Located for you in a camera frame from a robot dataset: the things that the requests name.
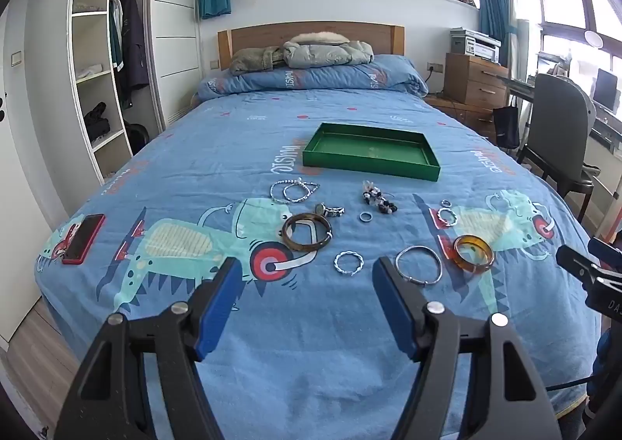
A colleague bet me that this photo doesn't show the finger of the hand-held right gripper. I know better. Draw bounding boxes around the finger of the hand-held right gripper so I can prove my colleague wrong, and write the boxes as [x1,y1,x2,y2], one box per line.
[587,237,622,266]
[556,244,609,287]

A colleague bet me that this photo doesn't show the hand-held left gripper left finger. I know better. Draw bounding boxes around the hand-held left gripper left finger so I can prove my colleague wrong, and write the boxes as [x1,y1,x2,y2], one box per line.
[53,256,244,440]

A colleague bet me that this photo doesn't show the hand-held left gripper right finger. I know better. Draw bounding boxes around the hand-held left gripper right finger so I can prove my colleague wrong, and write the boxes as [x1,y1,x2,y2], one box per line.
[372,255,567,440]

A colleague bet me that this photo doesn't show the large thin silver bangle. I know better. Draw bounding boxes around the large thin silver bangle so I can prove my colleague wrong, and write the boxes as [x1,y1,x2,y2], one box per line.
[395,245,444,285]

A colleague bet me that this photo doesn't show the twisted silver bracelet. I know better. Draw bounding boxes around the twisted silver bracelet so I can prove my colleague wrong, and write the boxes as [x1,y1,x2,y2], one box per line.
[334,251,363,276]

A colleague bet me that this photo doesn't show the amber bangle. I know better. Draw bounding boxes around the amber bangle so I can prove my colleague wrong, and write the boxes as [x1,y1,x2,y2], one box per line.
[453,235,495,274]

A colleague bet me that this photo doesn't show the dark brown bangle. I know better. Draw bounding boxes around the dark brown bangle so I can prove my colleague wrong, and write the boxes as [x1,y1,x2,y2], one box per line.
[282,213,334,252]

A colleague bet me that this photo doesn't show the green rectangular tray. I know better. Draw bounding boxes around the green rectangular tray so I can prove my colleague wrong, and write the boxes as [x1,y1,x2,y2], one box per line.
[302,123,441,182]

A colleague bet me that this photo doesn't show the blue dinosaur print bed sheet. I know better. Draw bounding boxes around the blue dinosaur print bed sheet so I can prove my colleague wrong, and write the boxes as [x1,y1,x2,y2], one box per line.
[34,95,603,440]

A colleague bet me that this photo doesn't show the glass desk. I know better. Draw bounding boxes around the glass desk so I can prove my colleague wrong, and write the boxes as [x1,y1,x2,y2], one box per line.
[505,75,622,198]

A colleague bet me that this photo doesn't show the dark chair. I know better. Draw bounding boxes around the dark chair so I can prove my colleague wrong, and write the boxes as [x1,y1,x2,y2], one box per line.
[516,74,596,222]

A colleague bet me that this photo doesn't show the red smartphone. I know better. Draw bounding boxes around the red smartphone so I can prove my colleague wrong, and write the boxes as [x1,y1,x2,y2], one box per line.
[61,213,106,266]

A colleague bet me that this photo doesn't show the dark tote bag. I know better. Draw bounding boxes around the dark tote bag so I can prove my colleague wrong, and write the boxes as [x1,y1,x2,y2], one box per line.
[493,97,521,149]

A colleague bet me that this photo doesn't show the computer monitor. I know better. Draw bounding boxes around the computer monitor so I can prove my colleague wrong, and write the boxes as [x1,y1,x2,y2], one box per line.
[594,69,621,112]

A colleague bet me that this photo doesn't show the low wooden nightstand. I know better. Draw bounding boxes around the low wooden nightstand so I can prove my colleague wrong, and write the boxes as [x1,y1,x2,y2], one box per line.
[425,95,501,144]

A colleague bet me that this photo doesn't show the black bag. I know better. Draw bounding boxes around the black bag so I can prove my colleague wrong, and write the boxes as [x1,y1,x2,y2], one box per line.
[82,102,112,144]
[125,123,149,154]

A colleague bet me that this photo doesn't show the wooden drawer chest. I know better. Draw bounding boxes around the wooden drawer chest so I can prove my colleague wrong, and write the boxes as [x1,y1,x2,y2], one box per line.
[444,53,511,105]

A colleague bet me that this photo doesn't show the white printer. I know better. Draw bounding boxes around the white printer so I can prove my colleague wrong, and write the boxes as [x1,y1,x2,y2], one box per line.
[449,28,501,62]

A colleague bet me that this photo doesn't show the folded blue duvet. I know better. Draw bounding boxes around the folded blue duvet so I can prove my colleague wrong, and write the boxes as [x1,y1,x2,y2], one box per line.
[197,54,428,100]

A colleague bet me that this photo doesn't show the olive fleece jacket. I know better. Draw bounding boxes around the olive fleece jacket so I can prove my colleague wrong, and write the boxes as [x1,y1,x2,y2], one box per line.
[229,47,285,76]

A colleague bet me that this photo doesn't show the grey puffer jacket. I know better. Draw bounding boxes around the grey puffer jacket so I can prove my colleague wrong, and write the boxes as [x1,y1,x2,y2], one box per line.
[283,32,375,68]

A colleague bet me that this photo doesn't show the folded white clothes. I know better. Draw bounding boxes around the folded white clothes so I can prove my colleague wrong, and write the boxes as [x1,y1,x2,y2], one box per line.
[75,65,110,82]

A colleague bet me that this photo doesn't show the wooden headboard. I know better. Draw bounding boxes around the wooden headboard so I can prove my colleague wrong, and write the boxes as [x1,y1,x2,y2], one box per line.
[218,24,405,71]

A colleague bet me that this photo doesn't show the hanging dark clothes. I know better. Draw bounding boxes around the hanging dark clothes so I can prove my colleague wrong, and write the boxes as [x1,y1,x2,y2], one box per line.
[109,0,150,105]

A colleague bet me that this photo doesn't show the white wardrobe doors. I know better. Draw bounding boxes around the white wardrobe doors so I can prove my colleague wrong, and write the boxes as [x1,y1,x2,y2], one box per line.
[150,0,200,130]

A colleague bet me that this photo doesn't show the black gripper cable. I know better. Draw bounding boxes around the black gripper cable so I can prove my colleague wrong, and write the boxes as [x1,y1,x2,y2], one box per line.
[544,369,598,392]

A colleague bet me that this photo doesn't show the dark beaded bracelet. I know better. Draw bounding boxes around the dark beaded bracelet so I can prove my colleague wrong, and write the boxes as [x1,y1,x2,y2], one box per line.
[360,181,398,214]

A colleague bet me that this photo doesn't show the silver bead necklace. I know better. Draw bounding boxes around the silver bead necklace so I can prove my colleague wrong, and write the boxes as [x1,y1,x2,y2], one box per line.
[269,180,320,205]

